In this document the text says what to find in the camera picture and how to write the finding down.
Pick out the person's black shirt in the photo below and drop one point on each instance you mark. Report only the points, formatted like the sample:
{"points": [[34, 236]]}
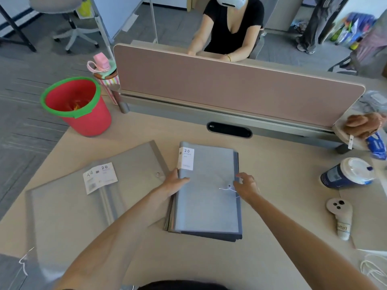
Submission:
{"points": [[184, 286]]}

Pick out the pink water bottle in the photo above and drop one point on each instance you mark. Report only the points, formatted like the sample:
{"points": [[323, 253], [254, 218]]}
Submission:
{"points": [[101, 64]]}

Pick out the person's right thumb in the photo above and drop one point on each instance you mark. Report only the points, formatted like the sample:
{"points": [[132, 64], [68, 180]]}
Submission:
{"points": [[237, 185]]}

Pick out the person's left thumb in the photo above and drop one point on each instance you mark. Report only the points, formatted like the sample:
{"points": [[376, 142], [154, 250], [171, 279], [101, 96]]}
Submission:
{"points": [[183, 179]]}

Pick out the white whiteboard stand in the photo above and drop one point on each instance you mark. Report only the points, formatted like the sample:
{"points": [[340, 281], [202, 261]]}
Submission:
{"points": [[102, 27]]}

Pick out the pink desk divider panel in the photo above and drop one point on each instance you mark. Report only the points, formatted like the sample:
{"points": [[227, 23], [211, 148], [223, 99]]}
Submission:
{"points": [[235, 87]]}

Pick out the grey office chair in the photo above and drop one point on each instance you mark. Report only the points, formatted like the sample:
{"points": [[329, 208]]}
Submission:
{"points": [[65, 15]]}

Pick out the pile of colourful bags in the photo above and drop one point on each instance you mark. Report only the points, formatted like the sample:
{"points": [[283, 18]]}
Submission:
{"points": [[353, 27]]}

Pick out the large grey document folder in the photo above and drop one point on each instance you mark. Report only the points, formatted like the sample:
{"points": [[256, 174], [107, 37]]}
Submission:
{"points": [[75, 208]]}

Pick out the black table leg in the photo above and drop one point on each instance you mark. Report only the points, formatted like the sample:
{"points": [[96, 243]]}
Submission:
{"points": [[16, 28]]}

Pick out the white headset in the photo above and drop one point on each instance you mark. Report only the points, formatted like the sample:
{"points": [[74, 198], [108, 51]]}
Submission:
{"points": [[231, 0]]}

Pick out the stack of dark folders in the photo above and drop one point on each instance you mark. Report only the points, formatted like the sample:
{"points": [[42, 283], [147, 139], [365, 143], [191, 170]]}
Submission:
{"points": [[238, 229]]}

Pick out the person's left hand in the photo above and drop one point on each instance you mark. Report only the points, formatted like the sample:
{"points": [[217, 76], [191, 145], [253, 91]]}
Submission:
{"points": [[169, 187]]}

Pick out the person's left forearm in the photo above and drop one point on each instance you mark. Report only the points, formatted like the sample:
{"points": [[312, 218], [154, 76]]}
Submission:
{"points": [[121, 235]]}

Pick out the striped bottle holder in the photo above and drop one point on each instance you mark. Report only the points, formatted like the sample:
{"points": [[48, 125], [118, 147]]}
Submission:
{"points": [[108, 86]]}

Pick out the blue wipes packet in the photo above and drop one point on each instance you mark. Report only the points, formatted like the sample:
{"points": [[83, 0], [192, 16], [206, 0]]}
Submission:
{"points": [[378, 146]]}

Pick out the person's right hand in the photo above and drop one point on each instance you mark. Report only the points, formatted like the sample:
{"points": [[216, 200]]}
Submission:
{"points": [[249, 190]]}

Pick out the blue-grey document folder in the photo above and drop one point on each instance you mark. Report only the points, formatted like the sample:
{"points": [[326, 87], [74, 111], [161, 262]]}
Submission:
{"points": [[208, 193]]}

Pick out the blue cup with white lid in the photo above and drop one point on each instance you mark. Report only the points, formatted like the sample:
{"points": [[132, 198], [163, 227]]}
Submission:
{"points": [[347, 175]]}

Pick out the white folder label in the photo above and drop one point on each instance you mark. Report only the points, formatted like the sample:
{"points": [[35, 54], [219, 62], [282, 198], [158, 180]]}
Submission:
{"points": [[99, 178], [186, 159]]}

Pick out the person's right forearm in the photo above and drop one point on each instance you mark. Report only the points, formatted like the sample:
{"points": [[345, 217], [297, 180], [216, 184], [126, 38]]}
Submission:
{"points": [[302, 241]]}

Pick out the brown plush toy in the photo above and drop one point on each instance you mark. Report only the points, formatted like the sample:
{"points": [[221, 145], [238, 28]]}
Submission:
{"points": [[364, 123]]}

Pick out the white handheld controller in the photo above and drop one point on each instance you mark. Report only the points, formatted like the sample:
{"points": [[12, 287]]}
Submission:
{"points": [[341, 217]]}

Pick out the clear plastic bag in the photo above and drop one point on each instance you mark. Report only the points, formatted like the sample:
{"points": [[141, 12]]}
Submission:
{"points": [[375, 101]]}

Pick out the red bucket with green rim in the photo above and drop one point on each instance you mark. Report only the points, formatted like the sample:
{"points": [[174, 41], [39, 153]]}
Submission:
{"points": [[87, 114]]}

